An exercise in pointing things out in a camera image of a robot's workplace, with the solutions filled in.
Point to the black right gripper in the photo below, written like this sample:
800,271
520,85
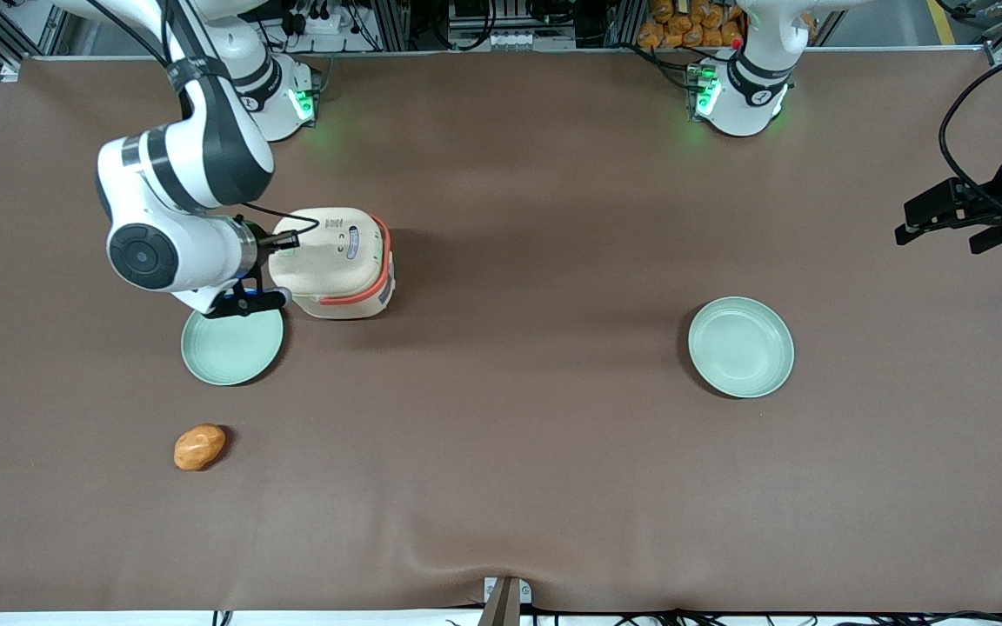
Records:
263,246

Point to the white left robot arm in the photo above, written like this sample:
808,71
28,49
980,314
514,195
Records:
744,96

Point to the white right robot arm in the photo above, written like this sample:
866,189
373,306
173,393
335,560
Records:
170,165

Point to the pale green round plate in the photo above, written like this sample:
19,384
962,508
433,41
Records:
741,348
231,352

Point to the orange brown bread roll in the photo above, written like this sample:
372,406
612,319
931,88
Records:
199,448

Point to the white power strip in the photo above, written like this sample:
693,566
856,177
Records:
323,17

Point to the pile of orange bread rolls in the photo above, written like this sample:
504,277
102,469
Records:
692,22

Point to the brown table mat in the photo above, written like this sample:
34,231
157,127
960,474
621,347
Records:
510,452

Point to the grey control box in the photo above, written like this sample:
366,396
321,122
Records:
510,24

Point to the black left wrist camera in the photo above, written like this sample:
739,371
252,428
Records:
990,240

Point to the grey metal camera bracket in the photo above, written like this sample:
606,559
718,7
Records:
506,602

